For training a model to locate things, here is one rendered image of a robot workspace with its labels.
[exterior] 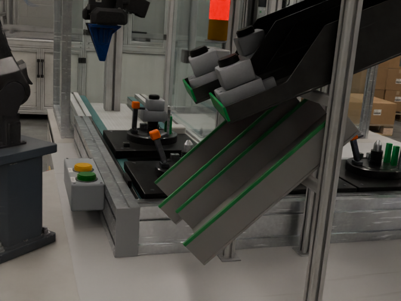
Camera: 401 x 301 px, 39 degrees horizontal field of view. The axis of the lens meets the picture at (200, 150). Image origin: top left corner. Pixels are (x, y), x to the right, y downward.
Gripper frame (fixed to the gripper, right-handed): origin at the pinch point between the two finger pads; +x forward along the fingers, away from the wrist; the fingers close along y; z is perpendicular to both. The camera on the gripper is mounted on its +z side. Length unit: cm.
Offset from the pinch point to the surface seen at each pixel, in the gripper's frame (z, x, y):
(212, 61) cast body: 13.7, 0.2, -25.7
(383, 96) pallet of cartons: 472, 91, 557
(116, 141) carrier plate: 9.4, 28.5, 36.9
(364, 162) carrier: 67, 27, 6
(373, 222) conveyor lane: 59, 35, -12
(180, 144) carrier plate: 27, 28, 33
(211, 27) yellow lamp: 29.4, -3.7, 22.8
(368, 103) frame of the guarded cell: 121, 24, 86
